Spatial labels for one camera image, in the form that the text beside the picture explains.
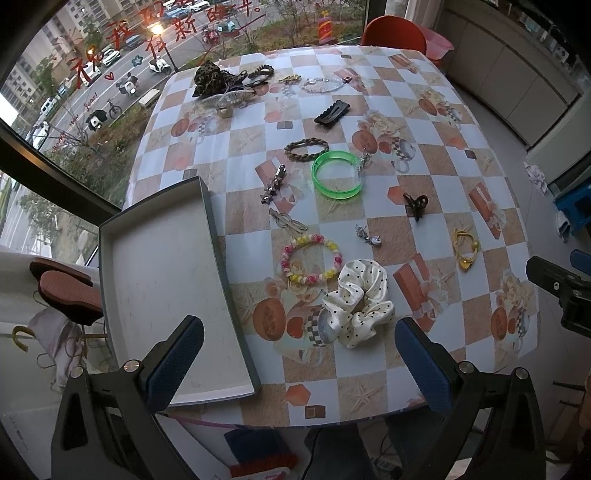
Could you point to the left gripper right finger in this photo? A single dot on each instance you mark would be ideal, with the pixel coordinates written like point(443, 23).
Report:
point(430, 364)

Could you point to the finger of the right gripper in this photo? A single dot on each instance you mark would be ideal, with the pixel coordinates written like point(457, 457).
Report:
point(581, 261)
point(571, 291)

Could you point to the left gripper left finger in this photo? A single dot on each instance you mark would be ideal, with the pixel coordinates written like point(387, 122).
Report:
point(168, 362)

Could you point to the white polka dot scrunchie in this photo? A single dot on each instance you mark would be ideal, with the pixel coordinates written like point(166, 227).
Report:
point(360, 303)

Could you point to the black small claw clip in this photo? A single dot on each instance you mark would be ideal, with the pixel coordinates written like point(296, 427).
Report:
point(416, 207)

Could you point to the green translucent bangle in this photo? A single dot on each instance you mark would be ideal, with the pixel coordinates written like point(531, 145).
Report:
point(337, 175)

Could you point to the blue plastic stool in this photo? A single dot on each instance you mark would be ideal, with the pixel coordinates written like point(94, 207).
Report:
point(574, 208)

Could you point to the white cloth with hangers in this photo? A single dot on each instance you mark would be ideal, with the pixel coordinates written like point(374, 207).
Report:
point(62, 343)

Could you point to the grey shallow tray box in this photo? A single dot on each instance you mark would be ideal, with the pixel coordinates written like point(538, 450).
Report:
point(160, 261)

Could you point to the brown sole slipper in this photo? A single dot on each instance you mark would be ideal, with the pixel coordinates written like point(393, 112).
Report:
point(67, 290)

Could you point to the small silver earring charm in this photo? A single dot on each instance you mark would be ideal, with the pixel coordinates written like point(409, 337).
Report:
point(362, 233)

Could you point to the yellow hook hanger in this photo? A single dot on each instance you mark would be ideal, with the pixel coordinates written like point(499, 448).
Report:
point(18, 334)

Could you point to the silver hair pin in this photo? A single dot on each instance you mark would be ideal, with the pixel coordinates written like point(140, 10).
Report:
point(286, 222)

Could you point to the checkered patterned tablecloth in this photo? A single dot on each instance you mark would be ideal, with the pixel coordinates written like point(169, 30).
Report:
point(460, 271)

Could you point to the pink plastic basin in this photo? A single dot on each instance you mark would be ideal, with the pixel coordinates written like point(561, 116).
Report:
point(437, 45)

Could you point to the clear large claw clip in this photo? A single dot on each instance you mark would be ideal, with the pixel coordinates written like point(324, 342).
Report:
point(224, 104)

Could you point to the black rectangular hair clip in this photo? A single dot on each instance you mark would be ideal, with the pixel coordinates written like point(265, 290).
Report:
point(329, 117)

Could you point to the leopard print scrunchie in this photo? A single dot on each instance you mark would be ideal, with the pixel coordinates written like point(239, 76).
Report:
point(210, 80)

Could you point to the red plastic chair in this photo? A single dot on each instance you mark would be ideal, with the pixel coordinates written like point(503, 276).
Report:
point(394, 32)

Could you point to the gold chain link piece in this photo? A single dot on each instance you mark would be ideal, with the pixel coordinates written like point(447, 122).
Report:
point(292, 79)

